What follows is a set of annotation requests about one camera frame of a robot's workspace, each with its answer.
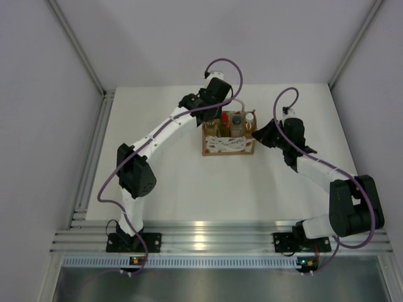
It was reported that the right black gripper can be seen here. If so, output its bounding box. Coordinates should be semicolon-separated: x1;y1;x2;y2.
253;119;290;151

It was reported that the red cap yellow bottle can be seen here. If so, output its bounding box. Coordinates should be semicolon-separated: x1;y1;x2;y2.
220;111;230;137

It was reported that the white cap amber bottle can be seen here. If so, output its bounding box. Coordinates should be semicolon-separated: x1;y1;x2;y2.
205;120;219;137

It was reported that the burlap watermelon canvas bag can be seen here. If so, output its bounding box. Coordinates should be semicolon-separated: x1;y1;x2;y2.
201;99;258;157

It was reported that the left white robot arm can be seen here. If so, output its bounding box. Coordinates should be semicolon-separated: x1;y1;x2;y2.
117;77;233;252

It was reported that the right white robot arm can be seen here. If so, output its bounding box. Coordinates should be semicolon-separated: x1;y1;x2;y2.
252;118;385;250

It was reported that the white cap clear bottle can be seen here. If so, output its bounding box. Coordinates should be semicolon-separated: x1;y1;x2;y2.
244;112;255;137

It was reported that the grey cap clear bottle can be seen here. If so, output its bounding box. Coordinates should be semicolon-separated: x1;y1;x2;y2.
230;114;243;138

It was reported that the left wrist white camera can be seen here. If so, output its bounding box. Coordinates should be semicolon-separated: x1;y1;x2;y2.
204;70;224;82

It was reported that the wrist white camera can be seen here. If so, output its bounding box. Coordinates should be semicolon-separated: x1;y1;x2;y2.
282;106;296;120
204;70;224;82

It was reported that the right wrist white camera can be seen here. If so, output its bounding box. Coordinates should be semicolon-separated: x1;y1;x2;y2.
282;106;296;120

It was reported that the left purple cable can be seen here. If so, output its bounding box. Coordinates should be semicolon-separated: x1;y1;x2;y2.
97;59;244;277

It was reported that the purple cable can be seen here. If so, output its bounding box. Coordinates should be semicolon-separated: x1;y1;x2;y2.
97;59;244;277
272;87;378;274

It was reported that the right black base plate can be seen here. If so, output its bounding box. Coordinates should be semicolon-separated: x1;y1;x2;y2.
273;232;332;256

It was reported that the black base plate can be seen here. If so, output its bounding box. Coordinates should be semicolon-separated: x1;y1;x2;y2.
273;232;332;256
106;233;162;253

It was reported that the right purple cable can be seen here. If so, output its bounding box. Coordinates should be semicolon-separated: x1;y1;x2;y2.
272;87;378;274

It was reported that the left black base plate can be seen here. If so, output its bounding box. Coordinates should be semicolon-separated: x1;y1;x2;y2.
106;233;162;253

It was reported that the aluminium extrusion rail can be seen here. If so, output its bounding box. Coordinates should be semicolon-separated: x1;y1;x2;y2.
50;220;393;253

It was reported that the white slotted cable duct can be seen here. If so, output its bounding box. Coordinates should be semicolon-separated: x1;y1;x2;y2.
62;255;317;269

